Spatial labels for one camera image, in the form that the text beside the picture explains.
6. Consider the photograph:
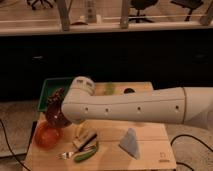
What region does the dark purple bowl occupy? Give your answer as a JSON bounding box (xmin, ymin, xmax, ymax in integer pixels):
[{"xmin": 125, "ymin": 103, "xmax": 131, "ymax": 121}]
[{"xmin": 45, "ymin": 100, "xmax": 71, "ymax": 128}]

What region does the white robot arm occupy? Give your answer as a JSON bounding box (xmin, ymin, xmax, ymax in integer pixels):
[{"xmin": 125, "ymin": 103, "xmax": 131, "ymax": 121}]
[{"xmin": 61, "ymin": 77, "xmax": 213, "ymax": 134}]

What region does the green translucent cup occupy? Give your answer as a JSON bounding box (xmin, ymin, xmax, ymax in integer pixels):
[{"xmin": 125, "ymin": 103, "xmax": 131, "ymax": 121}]
[{"xmin": 104, "ymin": 83, "xmax": 115, "ymax": 95}]

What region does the grey metal cup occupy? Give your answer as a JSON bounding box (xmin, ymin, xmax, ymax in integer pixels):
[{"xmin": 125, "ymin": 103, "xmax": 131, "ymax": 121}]
[{"xmin": 124, "ymin": 88, "xmax": 135, "ymax": 94}]

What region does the green plastic tray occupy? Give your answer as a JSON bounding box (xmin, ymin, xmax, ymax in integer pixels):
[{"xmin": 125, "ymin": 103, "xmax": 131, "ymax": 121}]
[{"xmin": 37, "ymin": 77, "xmax": 73, "ymax": 112}]

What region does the blue folded cloth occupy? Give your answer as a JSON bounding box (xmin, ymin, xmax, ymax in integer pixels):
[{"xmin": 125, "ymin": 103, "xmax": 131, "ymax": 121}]
[{"xmin": 119, "ymin": 128, "xmax": 140, "ymax": 159}]

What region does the green cucumber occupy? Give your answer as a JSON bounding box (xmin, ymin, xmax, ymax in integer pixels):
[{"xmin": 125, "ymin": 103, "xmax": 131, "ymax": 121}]
[{"xmin": 73, "ymin": 142, "xmax": 99, "ymax": 163}]

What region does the orange bowl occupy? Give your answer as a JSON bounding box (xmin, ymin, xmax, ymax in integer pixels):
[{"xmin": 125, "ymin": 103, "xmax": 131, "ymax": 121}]
[{"xmin": 34, "ymin": 121, "xmax": 63, "ymax": 150}]

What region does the silver fork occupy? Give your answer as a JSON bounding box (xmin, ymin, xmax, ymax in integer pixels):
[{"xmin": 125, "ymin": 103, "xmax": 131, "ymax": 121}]
[{"xmin": 56, "ymin": 149, "xmax": 88, "ymax": 160}]

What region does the black office chair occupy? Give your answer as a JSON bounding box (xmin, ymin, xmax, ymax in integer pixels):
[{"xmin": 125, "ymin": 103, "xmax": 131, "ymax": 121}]
[
  {"xmin": 171, "ymin": 0, "xmax": 204, "ymax": 21},
  {"xmin": 26, "ymin": 0, "xmax": 53, "ymax": 10},
  {"xmin": 129, "ymin": 0, "xmax": 158, "ymax": 23}
]

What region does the black office chair left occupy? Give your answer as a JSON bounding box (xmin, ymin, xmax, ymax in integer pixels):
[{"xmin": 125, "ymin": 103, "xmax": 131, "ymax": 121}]
[{"xmin": 26, "ymin": 0, "xmax": 53, "ymax": 10}]

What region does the black office chair right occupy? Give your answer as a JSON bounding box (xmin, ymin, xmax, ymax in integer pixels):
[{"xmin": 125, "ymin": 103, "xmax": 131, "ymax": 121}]
[{"xmin": 171, "ymin": 0, "xmax": 204, "ymax": 21}]

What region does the black cable right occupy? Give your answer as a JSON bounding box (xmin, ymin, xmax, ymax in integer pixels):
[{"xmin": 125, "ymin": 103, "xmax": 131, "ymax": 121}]
[{"xmin": 170, "ymin": 133, "xmax": 213, "ymax": 171}]

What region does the black cable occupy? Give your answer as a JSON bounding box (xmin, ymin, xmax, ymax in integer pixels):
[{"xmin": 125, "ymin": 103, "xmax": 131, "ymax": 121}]
[
  {"xmin": 170, "ymin": 133, "xmax": 213, "ymax": 171},
  {"xmin": 0, "ymin": 118, "xmax": 33, "ymax": 171}
]

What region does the black cable left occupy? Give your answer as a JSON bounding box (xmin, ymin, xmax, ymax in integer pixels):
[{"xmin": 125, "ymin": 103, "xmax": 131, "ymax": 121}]
[{"xmin": 0, "ymin": 118, "xmax": 33, "ymax": 171}]

